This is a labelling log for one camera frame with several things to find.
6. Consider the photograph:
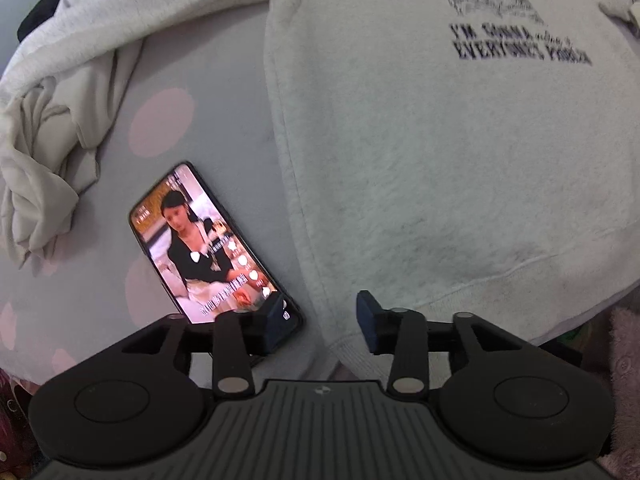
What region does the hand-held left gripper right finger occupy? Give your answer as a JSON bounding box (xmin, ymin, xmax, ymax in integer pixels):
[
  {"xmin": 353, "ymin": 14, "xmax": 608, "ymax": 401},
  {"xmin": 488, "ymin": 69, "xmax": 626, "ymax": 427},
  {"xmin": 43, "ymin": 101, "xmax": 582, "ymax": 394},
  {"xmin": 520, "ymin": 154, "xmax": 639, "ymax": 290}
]
[{"xmin": 356, "ymin": 290, "xmax": 541, "ymax": 397}]

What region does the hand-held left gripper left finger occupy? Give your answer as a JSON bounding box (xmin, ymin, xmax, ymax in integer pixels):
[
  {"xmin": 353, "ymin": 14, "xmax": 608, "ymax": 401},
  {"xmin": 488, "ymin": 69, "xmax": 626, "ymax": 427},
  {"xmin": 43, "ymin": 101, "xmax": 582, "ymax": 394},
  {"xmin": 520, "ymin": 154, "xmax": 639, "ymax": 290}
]
[{"xmin": 120, "ymin": 294, "xmax": 289, "ymax": 402}]

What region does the grey printed sweatshirt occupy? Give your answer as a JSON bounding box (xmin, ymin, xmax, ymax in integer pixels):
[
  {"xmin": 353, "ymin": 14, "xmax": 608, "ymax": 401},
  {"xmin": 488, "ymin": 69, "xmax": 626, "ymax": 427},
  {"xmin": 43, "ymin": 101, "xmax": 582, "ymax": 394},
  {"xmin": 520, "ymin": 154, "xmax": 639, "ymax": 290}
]
[{"xmin": 0, "ymin": 0, "xmax": 640, "ymax": 386}]

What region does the smartphone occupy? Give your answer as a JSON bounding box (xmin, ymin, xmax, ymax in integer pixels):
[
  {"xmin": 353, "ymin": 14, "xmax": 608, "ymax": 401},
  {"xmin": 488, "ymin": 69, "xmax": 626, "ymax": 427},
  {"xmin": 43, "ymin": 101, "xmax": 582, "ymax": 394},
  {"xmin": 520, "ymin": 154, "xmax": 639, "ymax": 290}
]
[{"xmin": 129, "ymin": 161, "xmax": 306, "ymax": 358}]

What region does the grey bed with pink dots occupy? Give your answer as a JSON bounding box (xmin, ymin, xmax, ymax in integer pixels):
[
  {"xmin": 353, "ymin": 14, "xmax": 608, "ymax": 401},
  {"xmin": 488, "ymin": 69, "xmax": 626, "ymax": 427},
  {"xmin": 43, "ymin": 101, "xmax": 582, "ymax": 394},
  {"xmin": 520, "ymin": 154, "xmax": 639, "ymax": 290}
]
[{"xmin": 0, "ymin": 0, "xmax": 333, "ymax": 393}]

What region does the pink fluffy mat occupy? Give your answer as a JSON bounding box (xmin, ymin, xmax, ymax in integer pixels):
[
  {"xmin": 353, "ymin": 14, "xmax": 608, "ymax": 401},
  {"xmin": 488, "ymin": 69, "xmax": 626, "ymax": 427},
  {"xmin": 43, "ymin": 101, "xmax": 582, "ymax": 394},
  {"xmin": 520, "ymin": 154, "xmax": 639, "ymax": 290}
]
[{"xmin": 607, "ymin": 305, "xmax": 640, "ymax": 396}]

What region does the black garment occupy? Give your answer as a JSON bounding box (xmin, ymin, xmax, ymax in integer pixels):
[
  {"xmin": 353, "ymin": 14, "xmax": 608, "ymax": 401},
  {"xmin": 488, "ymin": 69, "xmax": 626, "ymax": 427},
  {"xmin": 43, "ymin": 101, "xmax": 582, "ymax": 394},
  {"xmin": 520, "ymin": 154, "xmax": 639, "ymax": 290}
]
[{"xmin": 19, "ymin": 0, "xmax": 76, "ymax": 43}]

